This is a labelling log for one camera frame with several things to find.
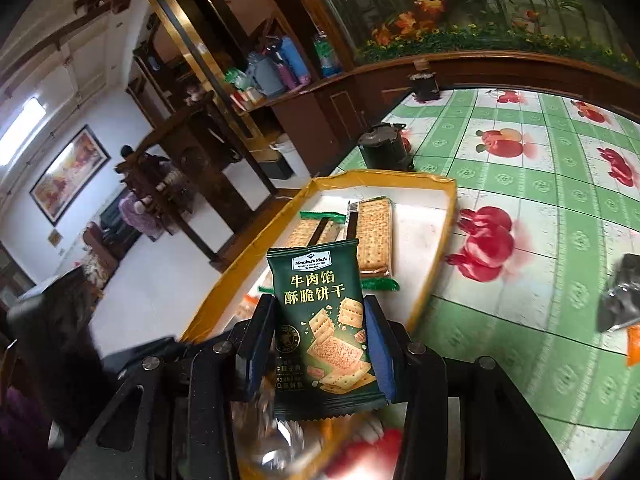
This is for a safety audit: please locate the framed flower picture panel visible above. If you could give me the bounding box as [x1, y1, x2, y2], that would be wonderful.
[295, 0, 638, 68]

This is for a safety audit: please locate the framed wall painting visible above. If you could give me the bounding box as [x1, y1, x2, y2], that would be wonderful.
[28, 124, 112, 227]

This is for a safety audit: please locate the carved wooden chair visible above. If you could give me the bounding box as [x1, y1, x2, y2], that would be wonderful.
[117, 92, 281, 273]

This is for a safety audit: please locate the wooden display cabinet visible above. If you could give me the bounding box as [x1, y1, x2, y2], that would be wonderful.
[132, 0, 383, 198]

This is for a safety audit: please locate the clear cracker packet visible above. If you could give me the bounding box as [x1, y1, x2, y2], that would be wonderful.
[344, 196, 402, 292]
[272, 210, 347, 261]

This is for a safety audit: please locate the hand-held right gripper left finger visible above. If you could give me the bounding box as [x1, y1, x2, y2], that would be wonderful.
[60, 296, 278, 480]

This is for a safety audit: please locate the grey kettle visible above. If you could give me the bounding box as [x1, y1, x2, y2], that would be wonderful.
[246, 51, 287, 99]

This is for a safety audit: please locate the small black box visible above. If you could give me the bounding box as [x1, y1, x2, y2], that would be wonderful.
[409, 66, 442, 104]

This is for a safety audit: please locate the black pot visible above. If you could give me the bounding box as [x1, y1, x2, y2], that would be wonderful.
[356, 121, 417, 172]

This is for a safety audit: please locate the yellow cardboard box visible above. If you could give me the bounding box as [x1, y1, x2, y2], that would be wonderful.
[180, 169, 458, 480]

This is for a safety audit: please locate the green cracker packet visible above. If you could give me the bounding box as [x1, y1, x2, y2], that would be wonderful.
[265, 239, 389, 422]

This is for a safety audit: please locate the silver foil bag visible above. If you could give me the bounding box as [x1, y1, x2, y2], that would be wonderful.
[595, 254, 640, 334]

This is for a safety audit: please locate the green floral tablecloth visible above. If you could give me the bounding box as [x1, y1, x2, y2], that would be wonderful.
[330, 87, 640, 480]

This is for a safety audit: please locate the bright window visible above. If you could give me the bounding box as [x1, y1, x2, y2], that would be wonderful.
[0, 96, 47, 167]

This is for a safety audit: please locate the blue bottle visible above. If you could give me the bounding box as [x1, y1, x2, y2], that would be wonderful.
[279, 35, 312, 90]

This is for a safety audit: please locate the green-label clear bottle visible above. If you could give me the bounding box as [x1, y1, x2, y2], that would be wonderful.
[313, 34, 344, 79]

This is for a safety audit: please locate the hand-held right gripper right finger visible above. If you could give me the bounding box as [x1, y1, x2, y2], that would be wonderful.
[362, 296, 576, 480]

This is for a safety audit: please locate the dark blurred object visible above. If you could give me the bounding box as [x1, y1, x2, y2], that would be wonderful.
[6, 266, 103, 441]

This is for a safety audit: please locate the pink bottle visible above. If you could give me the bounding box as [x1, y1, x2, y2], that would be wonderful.
[277, 64, 302, 94]

